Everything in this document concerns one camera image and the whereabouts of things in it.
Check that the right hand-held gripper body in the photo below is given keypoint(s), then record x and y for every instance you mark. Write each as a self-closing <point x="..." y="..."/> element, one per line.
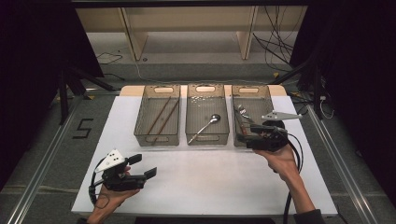
<point x="269" y="140"/>

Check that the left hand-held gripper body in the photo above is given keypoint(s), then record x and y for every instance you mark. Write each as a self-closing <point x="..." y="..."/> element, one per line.
<point x="123" y="183"/>

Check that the metal fork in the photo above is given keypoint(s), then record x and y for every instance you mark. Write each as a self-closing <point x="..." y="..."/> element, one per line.
<point x="243" y="111"/>

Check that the grey translucent plastic bin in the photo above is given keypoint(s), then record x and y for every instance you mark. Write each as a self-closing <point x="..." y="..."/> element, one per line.
<point x="202" y="109"/>
<point x="155" y="109"/>
<point x="258" y="102"/>

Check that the metal spoon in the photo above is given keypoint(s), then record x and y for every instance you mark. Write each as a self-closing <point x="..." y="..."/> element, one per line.
<point x="215" y="118"/>

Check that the brown wooden chopstick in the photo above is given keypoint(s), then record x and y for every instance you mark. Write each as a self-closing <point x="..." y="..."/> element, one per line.
<point x="166" y="121"/>
<point x="158" y="115"/>

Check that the person's left hand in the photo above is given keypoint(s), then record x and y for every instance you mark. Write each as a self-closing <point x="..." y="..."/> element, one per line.
<point x="112" y="200"/>

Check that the person's right hand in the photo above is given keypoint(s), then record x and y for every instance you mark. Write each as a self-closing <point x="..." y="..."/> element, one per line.
<point x="281" y="163"/>

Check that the white table cover sheet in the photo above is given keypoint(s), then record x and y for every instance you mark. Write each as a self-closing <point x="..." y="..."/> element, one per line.
<point x="202" y="186"/>

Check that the black metal stand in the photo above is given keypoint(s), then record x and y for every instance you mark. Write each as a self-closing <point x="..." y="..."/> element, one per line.
<point x="317" y="90"/>
<point x="63" y="99"/>

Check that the dark curtain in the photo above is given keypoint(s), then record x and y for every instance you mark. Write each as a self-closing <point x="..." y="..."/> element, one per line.
<point x="31" y="77"/>
<point x="358" y="77"/>

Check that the beige wooden furniture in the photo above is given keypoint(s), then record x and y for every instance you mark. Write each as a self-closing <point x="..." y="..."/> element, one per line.
<point x="186" y="18"/>

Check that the aluminium floor rail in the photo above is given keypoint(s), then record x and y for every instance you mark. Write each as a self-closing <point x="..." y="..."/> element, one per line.
<point x="339" y="165"/>
<point x="40" y="174"/>

